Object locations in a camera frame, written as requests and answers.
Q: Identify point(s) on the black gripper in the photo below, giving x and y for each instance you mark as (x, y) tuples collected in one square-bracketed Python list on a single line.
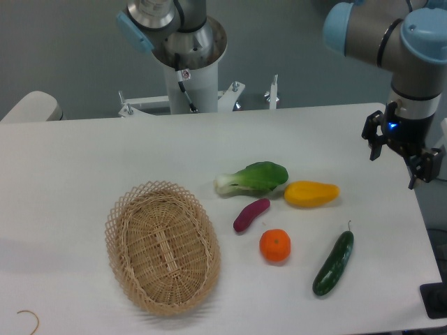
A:
[(407, 138)]

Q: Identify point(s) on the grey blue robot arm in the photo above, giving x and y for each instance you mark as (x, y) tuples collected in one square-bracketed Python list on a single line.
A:
[(407, 38)]

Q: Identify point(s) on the dark green cucumber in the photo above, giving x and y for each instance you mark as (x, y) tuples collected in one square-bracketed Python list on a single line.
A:
[(335, 264)]

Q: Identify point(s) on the yellow papaya half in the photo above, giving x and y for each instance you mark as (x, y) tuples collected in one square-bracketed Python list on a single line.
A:
[(310, 194)]

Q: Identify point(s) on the green bok choy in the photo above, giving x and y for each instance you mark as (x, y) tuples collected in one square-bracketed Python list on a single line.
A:
[(259, 177)]

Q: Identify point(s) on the black device at table edge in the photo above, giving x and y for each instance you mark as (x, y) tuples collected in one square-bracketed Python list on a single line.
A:
[(434, 299)]

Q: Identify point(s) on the orange tangerine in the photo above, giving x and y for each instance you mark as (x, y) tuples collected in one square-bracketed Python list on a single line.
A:
[(275, 245)]

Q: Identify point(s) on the purple sweet potato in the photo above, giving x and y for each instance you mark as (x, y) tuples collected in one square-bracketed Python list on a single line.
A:
[(249, 214)]

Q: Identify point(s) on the woven wicker basket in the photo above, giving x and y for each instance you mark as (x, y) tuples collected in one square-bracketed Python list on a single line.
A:
[(162, 248)]

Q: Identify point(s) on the white chair back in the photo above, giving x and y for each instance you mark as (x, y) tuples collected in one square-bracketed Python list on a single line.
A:
[(36, 106)]

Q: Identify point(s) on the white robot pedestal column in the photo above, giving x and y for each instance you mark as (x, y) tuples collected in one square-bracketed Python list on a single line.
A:
[(192, 59)]

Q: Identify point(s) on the white pedestal base frame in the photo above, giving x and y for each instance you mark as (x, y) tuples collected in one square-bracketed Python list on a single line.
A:
[(203, 100)]

